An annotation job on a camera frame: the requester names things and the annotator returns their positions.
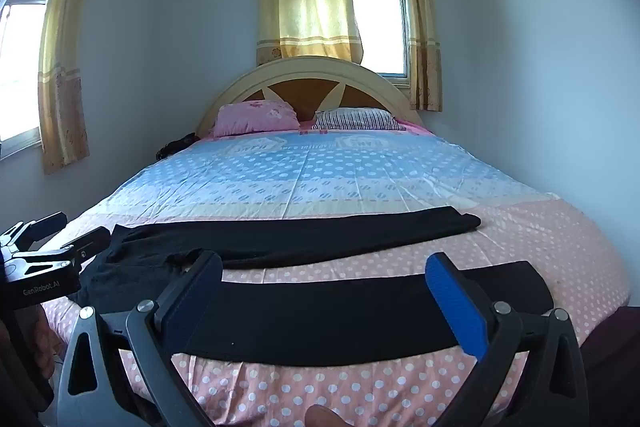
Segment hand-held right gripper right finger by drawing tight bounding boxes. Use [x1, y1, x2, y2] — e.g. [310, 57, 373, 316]
[425, 252, 591, 427]

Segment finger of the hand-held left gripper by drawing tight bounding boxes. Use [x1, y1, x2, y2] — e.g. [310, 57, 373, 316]
[0, 210, 68, 254]
[59, 227, 112, 266]

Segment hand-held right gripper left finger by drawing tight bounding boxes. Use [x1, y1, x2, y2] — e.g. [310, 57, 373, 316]
[52, 250, 223, 427]

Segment black pants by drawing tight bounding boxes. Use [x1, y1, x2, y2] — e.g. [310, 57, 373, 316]
[70, 206, 555, 367]

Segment person's right hand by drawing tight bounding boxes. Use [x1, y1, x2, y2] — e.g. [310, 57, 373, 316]
[305, 403, 353, 427]

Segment dark cloth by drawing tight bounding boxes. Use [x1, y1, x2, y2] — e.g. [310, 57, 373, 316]
[156, 133, 201, 160]

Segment long yellow curtain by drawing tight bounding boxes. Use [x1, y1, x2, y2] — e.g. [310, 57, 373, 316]
[37, 0, 108, 175]

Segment large side window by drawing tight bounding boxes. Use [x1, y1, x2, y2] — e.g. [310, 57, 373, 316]
[0, 0, 68, 158]

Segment polka dot bedsheet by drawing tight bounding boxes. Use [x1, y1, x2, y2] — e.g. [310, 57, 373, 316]
[42, 122, 632, 427]

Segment person's maroon clothing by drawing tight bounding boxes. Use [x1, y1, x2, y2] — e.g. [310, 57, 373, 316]
[580, 304, 640, 427]

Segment pink floral pillow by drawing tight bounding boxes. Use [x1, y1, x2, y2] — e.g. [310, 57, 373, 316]
[212, 99, 301, 138]

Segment striped pillow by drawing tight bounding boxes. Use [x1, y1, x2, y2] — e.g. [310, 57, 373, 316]
[312, 108, 407, 132]

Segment cream wooden headboard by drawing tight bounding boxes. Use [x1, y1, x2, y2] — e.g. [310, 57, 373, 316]
[196, 56, 426, 138]

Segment narrow yellow curtain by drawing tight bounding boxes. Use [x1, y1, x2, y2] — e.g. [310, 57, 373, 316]
[396, 0, 443, 112]

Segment window with white frame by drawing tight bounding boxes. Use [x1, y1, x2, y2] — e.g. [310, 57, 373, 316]
[346, 0, 411, 80]

